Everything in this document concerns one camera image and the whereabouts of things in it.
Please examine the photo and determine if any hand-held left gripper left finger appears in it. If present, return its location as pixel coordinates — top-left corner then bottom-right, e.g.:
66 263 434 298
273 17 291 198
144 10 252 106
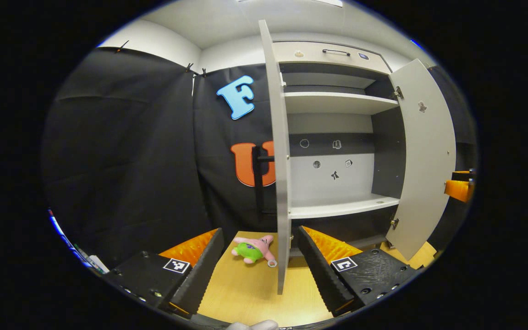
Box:
107 228 225 319

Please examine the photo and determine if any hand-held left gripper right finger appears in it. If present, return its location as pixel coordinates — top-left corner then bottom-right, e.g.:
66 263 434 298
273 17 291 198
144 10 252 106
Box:
297 225 423 317

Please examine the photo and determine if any beige cabinet door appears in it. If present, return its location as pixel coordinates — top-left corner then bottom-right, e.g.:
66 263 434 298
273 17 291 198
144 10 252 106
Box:
251 19 293 295
385 58 457 262

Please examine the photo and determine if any beige double-door shoe cabinet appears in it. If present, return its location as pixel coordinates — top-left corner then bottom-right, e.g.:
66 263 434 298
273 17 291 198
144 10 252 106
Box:
271 40 407 257

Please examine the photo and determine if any pink and green plush toy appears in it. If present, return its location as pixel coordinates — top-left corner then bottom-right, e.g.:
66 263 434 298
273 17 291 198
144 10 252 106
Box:
231 235 278 268

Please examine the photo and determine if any blue and white strip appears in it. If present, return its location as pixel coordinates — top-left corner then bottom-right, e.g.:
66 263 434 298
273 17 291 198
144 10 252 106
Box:
48 209 110 275

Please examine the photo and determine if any black backdrop cloth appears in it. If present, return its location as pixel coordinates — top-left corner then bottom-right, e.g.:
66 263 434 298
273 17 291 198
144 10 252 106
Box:
42 46 479 271

